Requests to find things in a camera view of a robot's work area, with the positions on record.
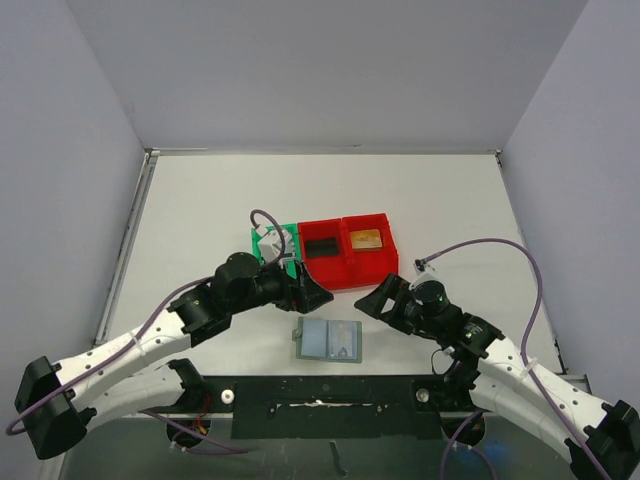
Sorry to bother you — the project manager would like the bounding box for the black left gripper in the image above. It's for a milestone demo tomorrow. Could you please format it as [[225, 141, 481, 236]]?
[[228, 254, 331, 314]]

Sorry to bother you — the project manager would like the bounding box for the green leather card holder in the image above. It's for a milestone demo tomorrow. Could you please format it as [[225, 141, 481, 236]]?
[[292, 317, 363, 364]]

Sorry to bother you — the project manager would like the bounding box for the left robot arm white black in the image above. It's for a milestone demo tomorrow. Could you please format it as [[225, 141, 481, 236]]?
[[6, 252, 334, 460]]

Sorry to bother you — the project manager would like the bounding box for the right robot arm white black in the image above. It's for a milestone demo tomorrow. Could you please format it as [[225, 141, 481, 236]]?
[[354, 274, 639, 479]]

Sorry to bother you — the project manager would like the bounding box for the black card in red bin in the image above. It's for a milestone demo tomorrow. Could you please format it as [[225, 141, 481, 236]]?
[[304, 237, 339, 259]]

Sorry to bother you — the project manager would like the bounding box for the orange card in red bin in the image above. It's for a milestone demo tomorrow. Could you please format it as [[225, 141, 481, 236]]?
[[349, 229, 384, 252]]

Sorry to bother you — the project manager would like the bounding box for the red bin right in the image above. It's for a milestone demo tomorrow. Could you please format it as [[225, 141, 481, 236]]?
[[342, 213, 399, 288]]

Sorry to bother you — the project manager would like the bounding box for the red bin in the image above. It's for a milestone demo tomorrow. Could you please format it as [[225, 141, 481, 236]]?
[[342, 213, 399, 288], [298, 218, 350, 290]]

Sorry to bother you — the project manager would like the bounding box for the red bin middle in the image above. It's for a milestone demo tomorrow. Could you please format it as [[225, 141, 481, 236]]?
[[298, 218, 350, 290]]

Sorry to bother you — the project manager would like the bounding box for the green plastic bin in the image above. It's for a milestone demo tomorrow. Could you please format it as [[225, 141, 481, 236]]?
[[251, 224, 301, 278]]

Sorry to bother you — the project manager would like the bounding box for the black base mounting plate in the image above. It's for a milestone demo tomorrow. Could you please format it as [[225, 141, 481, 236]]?
[[144, 374, 506, 441]]

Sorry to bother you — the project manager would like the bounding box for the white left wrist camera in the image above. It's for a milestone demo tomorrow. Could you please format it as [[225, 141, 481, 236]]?
[[257, 230, 294, 263]]

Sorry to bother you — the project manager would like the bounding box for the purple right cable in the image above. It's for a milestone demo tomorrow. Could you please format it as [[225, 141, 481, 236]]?
[[414, 238, 616, 480]]

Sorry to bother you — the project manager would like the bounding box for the purple cable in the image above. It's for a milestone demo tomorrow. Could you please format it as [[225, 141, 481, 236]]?
[[414, 238, 616, 480], [5, 208, 289, 436]]

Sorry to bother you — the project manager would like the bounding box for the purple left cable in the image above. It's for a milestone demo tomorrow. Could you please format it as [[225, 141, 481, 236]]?
[[5, 208, 289, 436]]

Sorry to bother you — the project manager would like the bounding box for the aluminium frame rail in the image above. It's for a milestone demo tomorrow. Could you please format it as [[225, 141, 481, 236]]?
[[563, 374, 593, 395]]

